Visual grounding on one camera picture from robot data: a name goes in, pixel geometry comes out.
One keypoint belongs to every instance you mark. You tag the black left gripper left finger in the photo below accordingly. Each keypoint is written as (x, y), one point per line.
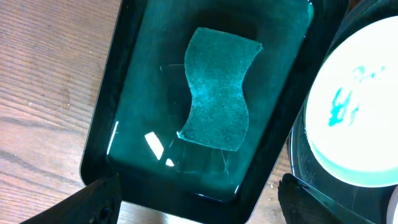
(97, 203)

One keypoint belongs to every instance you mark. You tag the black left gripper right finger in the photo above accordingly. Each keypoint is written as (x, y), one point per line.
(301, 203)

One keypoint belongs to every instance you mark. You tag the white plate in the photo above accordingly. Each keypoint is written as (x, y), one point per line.
(392, 209)

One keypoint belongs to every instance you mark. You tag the mint green plate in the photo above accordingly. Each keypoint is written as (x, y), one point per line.
(351, 111)

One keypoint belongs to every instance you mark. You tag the green scrubbing sponge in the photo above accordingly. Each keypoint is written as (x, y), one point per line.
(215, 65)

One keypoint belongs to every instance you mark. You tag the round black serving tray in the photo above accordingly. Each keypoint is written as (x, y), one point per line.
(368, 203)

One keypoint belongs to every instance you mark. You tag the dark green rectangular water tray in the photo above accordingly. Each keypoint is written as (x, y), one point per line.
(144, 101)

